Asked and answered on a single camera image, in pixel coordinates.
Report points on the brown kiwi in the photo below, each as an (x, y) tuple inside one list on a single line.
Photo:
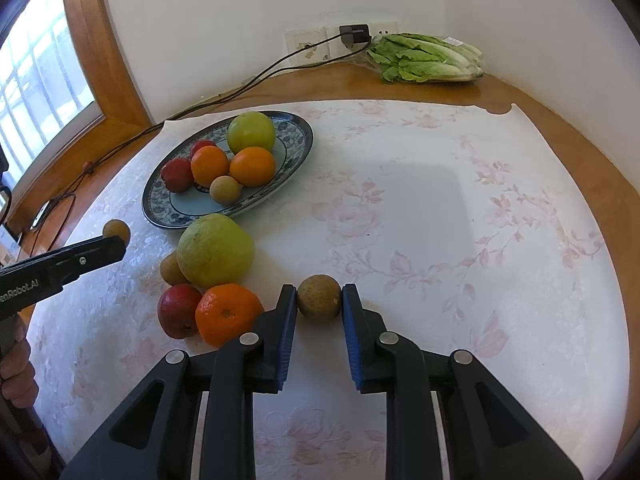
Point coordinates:
[(171, 269), (320, 300), (226, 190), (116, 229)]

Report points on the large green apple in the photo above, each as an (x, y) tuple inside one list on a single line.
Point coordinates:
[(215, 250)]

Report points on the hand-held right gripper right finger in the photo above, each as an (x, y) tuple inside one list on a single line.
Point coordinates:
[(351, 340)]

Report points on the window pane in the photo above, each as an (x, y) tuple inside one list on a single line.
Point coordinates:
[(40, 85)]

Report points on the orange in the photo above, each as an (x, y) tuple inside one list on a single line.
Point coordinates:
[(210, 165), (252, 166), (227, 315)]

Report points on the blue patterned ceramic plate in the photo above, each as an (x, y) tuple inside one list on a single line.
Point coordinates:
[(295, 135)]

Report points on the black charger plug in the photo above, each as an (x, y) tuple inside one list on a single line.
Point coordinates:
[(355, 35)]

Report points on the white wall socket plate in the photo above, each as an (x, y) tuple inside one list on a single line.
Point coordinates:
[(382, 28)]

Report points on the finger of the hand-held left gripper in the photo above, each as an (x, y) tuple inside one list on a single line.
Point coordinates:
[(90, 257)]

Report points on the cream wall socket plate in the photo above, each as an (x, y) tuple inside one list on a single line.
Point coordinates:
[(305, 47)]

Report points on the white floral tablecloth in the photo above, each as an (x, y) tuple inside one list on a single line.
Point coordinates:
[(425, 210)]

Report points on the wooden window frame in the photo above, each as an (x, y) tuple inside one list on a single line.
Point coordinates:
[(105, 60)]

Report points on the small white device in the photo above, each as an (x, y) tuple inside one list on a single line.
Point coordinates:
[(41, 215)]

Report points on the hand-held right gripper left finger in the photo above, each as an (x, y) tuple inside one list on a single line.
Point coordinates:
[(286, 340)]

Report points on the person's left hand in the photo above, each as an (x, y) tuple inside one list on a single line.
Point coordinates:
[(17, 375)]

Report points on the bagged green lettuce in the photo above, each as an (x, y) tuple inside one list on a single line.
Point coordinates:
[(425, 57)]

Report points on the red apple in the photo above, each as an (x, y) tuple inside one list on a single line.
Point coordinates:
[(201, 146), (177, 175), (177, 310)]

